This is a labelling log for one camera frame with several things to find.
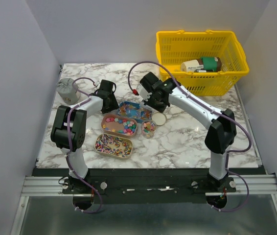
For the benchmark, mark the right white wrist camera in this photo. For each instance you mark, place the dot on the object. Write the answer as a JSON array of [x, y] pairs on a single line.
[[143, 93]]

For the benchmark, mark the grey drawstring pouch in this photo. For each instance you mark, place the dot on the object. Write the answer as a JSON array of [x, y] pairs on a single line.
[[68, 91]]

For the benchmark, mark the green brown bottle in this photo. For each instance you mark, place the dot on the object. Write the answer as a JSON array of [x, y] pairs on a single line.
[[203, 64]]

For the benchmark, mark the blue tray clear lollipops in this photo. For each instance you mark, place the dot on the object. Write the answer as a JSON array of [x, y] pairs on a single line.
[[134, 111]]

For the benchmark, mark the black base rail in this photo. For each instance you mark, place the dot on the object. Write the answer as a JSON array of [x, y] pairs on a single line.
[[149, 186]]

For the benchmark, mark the beige tray rainbow lollipops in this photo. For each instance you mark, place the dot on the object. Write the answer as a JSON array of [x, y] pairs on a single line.
[[113, 146]]

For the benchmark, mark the pink tray star candies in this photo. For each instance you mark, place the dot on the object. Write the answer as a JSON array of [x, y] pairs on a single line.
[[119, 126]]

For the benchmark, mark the clear glass jar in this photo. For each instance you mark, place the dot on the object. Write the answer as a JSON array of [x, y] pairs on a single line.
[[148, 129]]

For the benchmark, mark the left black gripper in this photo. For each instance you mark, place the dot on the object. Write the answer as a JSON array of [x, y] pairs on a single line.
[[114, 105]]

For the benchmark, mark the yellow plastic basket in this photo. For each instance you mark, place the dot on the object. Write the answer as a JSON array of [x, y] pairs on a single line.
[[175, 47]]

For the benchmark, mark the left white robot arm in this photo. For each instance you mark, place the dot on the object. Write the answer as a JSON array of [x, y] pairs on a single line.
[[69, 127]]

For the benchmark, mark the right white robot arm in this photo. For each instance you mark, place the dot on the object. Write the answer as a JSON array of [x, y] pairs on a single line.
[[221, 130]]

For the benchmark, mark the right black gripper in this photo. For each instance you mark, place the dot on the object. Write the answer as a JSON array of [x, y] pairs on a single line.
[[160, 109]]

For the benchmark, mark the aluminium frame rail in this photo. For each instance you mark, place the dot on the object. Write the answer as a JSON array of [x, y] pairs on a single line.
[[48, 186]]

